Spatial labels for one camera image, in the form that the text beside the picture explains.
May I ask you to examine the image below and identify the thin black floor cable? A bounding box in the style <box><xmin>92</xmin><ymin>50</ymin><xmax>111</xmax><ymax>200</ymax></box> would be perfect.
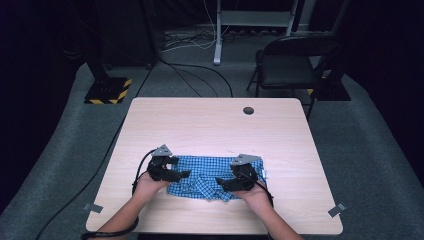
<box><xmin>168</xmin><ymin>64</ymin><xmax>220</xmax><ymax>98</ymax></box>

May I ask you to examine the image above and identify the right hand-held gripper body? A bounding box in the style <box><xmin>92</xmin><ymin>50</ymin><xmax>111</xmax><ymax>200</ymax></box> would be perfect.
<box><xmin>229</xmin><ymin>153</ymin><xmax>262</xmax><ymax>192</ymax></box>

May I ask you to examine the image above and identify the person's left hand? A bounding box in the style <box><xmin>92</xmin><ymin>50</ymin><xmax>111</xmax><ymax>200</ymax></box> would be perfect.
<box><xmin>132</xmin><ymin>171</ymin><xmax>171</xmax><ymax>205</ymax></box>

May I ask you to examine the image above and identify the white metal stand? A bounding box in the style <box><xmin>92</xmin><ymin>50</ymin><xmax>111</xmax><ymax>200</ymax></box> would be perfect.
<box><xmin>213</xmin><ymin>0</ymin><xmax>299</xmax><ymax>66</ymax></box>

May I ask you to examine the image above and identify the black stand with striped base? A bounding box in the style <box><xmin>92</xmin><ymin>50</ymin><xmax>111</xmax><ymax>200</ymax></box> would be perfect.
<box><xmin>83</xmin><ymin>43</ymin><xmax>133</xmax><ymax>105</ymax></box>

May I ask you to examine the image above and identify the person's right hand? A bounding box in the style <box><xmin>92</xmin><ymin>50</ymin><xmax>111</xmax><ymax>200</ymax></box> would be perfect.
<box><xmin>232</xmin><ymin>181</ymin><xmax>274</xmax><ymax>211</ymax></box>

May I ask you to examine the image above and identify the curved black floor cable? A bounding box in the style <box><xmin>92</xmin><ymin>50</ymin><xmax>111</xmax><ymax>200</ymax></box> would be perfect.
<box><xmin>159</xmin><ymin>59</ymin><xmax>234</xmax><ymax>98</ymax></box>

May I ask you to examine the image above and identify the black cabinet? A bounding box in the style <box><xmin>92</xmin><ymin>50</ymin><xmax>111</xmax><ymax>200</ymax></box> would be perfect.
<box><xmin>96</xmin><ymin>0</ymin><xmax>159</xmax><ymax>68</ymax></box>

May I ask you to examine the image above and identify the long black floor cable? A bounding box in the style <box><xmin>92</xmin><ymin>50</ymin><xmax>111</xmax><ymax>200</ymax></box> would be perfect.
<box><xmin>34</xmin><ymin>63</ymin><xmax>156</xmax><ymax>240</ymax></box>

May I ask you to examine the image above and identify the black folding chair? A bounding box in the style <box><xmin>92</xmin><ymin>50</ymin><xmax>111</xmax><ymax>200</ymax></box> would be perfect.
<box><xmin>245</xmin><ymin>33</ymin><xmax>344</xmax><ymax>121</ymax></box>

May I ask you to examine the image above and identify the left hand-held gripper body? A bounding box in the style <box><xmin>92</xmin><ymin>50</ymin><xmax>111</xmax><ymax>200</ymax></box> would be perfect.
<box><xmin>147</xmin><ymin>143</ymin><xmax>174</xmax><ymax>182</ymax></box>

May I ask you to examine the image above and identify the grey tape tab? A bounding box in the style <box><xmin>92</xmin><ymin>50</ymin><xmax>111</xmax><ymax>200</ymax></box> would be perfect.
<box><xmin>83</xmin><ymin>203</ymin><xmax>104</xmax><ymax>214</ymax></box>
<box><xmin>327</xmin><ymin>202</ymin><xmax>348</xmax><ymax>218</ymax></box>

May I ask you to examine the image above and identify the blue plaid shirt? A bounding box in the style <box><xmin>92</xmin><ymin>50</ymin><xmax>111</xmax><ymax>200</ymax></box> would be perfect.
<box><xmin>166</xmin><ymin>154</ymin><xmax>268</xmax><ymax>203</ymax></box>

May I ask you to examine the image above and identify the bundle of floor cables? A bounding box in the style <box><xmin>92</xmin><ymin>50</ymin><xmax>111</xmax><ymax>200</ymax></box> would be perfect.
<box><xmin>161</xmin><ymin>29</ymin><xmax>218</xmax><ymax>53</ymax></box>

